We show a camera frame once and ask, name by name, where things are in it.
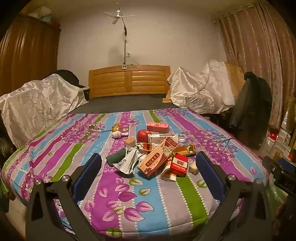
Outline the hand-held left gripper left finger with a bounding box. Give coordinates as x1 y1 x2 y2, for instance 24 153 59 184
25 153 103 241

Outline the stack of cardboard boxes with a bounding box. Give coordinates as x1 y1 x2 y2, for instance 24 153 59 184
261 100 296 163

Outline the metal pole stand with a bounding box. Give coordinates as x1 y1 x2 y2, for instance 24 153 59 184
116 2 129 70

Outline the silver foil packet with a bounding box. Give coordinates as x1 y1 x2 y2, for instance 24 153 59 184
113 148 145 175

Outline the brown wooden wardrobe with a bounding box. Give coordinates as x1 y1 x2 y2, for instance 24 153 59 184
0 15 62 96

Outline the white ceiling fan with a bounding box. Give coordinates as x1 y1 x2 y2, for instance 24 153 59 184
104 9 136 25

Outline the pink patterned curtain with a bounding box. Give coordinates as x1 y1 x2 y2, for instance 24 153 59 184
213 0 296 130

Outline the green scrub pad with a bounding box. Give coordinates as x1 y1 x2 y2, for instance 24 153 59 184
106 149 126 168

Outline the red apple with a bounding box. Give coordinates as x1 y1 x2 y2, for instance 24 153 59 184
136 130 152 142

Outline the pink carton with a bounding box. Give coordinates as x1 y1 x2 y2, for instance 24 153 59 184
147 122 170 133

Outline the bright red box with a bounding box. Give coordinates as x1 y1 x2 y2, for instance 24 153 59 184
170 153 189 178

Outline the white carton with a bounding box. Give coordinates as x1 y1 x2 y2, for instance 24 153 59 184
147 134 179 144

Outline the white bundle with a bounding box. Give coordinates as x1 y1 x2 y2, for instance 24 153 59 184
26 6 52 19

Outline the dark green bundle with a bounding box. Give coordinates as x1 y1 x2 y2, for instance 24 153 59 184
0 136 16 167

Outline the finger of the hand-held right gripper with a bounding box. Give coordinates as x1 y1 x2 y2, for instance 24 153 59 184
279 158 296 168
262 156 296 183

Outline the golden packet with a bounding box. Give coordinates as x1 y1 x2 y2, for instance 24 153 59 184
173 143 197 156

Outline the black bag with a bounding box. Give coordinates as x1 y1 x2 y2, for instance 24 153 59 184
57 70 86 89

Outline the red white wrapper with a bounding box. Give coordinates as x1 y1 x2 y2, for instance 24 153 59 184
139 142 158 154

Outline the crumpled white satin cloth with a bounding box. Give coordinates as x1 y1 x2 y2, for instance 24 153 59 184
167 60 236 114

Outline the tan cardboard box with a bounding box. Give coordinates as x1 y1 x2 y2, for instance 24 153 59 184
225 62 245 105

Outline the wooden bed headboard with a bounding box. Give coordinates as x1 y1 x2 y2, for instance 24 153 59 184
88 65 171 99

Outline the grey bed sheet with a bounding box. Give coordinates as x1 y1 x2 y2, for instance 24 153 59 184
67 94 208 115

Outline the floral striped bedsheet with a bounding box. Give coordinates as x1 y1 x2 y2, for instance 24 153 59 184
0 109 270 239

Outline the dark hanging jacket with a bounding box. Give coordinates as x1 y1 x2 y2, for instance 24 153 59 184
229 71 273 150

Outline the large white satin cloth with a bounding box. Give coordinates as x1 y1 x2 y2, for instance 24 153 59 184
0 74 89 147

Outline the white sock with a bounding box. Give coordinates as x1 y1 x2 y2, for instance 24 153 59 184
112 130 129 139

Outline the small dark red box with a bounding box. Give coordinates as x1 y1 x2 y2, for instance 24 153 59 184
162 137 179 149

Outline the long red brown box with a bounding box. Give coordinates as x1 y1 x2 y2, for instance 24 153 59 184
137 139 175 178

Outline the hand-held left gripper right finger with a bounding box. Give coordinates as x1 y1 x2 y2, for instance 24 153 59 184
195 151 274 241

